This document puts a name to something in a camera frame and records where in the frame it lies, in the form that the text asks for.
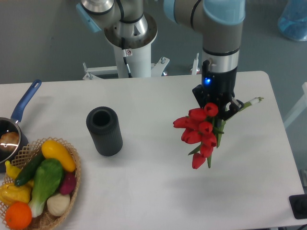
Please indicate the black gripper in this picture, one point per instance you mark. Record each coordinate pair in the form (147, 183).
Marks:
(218, 88)

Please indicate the red tulip bouquet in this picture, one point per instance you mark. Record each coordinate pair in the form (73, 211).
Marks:
(204, 127)

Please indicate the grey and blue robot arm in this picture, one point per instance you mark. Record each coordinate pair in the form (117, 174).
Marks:
(220, 23)

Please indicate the blue transparent bag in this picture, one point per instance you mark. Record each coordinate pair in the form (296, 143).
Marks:
(293, 21)

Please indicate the dark grey ribbed vase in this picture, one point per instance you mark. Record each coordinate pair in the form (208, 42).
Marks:
(103, 125)

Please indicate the black device at edge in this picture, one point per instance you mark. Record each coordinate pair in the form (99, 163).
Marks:
(299, 206)

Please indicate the purple radish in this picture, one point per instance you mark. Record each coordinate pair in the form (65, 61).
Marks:
(68, 184)

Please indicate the yellow squash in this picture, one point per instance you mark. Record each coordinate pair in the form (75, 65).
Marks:
(56, 150)

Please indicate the green bok choy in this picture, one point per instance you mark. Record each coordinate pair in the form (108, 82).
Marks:
(46, 181)

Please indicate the white garlic bulb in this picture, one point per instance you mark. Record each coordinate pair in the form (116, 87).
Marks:
(57, 204)

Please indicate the green cucumber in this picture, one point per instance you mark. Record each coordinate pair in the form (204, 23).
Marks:
(29, 170)

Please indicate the woven wicker basket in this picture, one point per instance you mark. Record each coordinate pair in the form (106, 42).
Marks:
(45, 221)

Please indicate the fried food piece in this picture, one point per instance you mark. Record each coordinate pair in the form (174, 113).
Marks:
(9, 142)

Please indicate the yellow banana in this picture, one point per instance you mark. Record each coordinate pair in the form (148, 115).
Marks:
(11, 170)

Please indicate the yellow pumpkin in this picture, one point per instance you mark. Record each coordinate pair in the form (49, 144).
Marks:
(10, 194)

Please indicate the orange fruit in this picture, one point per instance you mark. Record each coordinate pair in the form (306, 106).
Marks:
(18, 216)

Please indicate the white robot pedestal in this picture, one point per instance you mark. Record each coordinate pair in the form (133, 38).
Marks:
(132, 46)

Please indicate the white frame at right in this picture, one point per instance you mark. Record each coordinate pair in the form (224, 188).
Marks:
(297, 109)

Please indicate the blue handled saucepan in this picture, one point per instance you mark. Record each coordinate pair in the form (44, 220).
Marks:
(12, 124)

